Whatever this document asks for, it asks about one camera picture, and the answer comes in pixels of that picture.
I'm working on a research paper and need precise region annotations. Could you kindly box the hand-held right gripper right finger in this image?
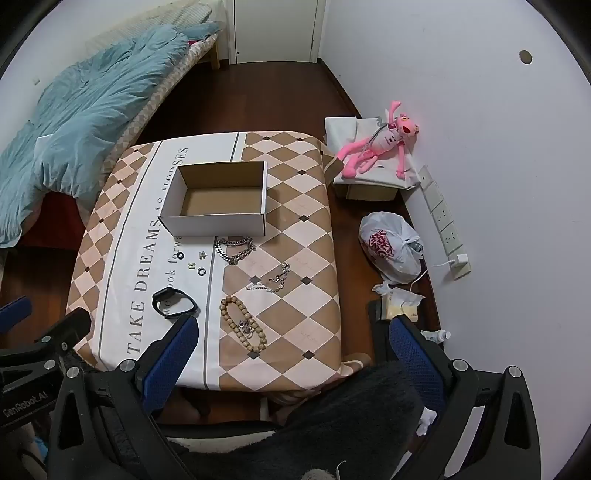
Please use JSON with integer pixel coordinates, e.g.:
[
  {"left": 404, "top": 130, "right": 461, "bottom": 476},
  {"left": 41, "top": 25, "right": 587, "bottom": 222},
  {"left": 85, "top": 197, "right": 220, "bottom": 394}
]
[{"left": 388, "top": 316, "right": 543, "bottom": 480}]

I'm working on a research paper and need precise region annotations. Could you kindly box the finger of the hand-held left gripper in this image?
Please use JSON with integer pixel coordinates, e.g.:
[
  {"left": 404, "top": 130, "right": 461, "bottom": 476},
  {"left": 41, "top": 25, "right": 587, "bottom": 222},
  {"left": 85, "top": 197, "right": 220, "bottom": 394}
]
[
  {"left": 0, "top": 307, "right": 92, "bottom": 384},
  {"left": 0, "top": 296, "right": 33, "bottom": 335}
]

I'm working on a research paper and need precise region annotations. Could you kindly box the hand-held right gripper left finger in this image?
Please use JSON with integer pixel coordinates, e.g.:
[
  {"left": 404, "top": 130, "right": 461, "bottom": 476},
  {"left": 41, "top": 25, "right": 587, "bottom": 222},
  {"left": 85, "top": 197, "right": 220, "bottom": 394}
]
[{"left": 48, "top": 316, "right": 200, "bottom": 480}]

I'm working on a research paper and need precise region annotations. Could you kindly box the black smart band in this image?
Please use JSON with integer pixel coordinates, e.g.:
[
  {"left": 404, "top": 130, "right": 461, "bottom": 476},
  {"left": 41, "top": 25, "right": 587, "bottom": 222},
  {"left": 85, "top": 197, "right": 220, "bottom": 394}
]
[{"left": 151, "top": 286, "right": 201, "bottom": 320}]

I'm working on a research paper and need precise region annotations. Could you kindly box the wooden bead bracelet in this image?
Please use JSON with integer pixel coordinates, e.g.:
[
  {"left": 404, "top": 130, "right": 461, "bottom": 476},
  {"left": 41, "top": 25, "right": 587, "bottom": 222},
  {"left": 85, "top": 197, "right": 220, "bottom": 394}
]
[{"left": 220, "top": 296, "right": 269, "bottom": 354}]

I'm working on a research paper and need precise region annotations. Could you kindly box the silver chain necklace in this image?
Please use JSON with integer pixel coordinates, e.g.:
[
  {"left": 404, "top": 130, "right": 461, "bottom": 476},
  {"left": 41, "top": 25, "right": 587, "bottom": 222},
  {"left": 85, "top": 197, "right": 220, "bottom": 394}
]
[{"left": 215, "top": 237, "right": 257, "bottom": 266}]

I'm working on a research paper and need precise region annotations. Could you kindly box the thin silver bracelet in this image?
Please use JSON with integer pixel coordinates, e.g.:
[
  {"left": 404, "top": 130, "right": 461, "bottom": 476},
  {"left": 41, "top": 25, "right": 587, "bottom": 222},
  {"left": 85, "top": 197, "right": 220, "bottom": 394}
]
[{"left": 246, "top": 261, "right": 291, "bottom": 294}]

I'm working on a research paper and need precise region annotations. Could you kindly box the cardboard box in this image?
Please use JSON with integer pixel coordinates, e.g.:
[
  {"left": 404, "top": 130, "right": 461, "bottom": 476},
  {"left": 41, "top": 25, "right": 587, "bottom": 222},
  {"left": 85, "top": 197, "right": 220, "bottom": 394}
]
[{"left": 158, "top": 161, "right": 269, "bottom": 237}]

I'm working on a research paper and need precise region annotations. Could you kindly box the yellow tissue packet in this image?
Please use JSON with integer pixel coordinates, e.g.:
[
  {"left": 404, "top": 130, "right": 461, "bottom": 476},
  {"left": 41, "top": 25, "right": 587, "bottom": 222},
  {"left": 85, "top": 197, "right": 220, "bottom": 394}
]
[{"left": 379, "top": 290, "right": 423, "bottom": 321}]

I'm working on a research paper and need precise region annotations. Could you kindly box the white plastic bag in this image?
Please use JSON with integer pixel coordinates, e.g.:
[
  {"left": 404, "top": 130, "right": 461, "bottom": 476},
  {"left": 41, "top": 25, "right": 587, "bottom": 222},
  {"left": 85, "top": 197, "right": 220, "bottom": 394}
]
[{"left": 359, "top": 212, "right": 424, "bottom": 284}]

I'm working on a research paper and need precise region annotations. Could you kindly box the dark fleece garment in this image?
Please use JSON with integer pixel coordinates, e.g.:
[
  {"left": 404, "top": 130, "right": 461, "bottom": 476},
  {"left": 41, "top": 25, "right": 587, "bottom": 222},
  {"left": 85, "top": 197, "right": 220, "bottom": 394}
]
[{"left": 166, "top": 360, "right": 444, "bottom": 480}]

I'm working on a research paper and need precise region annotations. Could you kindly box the checkered printed tablecloth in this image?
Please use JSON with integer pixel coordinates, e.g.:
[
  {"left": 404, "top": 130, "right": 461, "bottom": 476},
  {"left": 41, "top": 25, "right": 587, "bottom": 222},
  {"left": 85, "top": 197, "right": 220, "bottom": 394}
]
[{"left": 65, "top": 130, "right": 345, "bottom": 393}]

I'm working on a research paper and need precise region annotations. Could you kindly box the brown cardboard carton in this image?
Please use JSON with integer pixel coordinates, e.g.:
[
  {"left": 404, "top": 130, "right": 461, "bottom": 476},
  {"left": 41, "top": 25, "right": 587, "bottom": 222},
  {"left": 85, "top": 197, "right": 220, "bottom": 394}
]
[{"left": 333, "top": 182, "right": 400, "bottom": 202}]

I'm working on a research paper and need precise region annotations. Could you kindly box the blue duvet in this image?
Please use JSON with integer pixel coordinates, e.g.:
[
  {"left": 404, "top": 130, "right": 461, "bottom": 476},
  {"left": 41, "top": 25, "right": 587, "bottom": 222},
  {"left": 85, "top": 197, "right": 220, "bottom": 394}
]
[{"left": 0, "top": 23, "right": 222, "bottom": 247}]

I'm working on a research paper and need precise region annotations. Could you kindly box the pink plush toy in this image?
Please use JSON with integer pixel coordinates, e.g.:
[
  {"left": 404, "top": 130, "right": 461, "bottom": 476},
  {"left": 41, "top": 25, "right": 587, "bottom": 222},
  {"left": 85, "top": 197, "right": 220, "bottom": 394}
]
[{"left": 335, "top": 100, "right": 419, "bottom": 180}]

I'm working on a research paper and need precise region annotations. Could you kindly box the grey checked pillow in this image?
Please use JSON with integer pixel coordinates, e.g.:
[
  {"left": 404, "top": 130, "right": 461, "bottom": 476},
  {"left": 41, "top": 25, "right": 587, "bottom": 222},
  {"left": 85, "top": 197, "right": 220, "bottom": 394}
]
[{"left": 173, "top": 0, "right": 218, "bottom": 28}]

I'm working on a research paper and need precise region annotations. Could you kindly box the white door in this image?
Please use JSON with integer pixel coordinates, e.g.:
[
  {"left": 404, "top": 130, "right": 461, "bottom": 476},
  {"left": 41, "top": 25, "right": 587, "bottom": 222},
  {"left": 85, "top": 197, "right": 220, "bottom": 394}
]
[{"left": 233, "top": 0, "right": 324, "bottom": 64}]

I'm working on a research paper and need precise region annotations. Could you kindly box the white charger cable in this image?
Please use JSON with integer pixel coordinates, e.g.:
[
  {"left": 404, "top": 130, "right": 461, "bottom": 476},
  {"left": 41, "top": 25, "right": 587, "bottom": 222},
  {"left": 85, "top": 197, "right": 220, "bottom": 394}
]
[{"left": 402, "top": 258, "right": 458, "bottom": 296}]

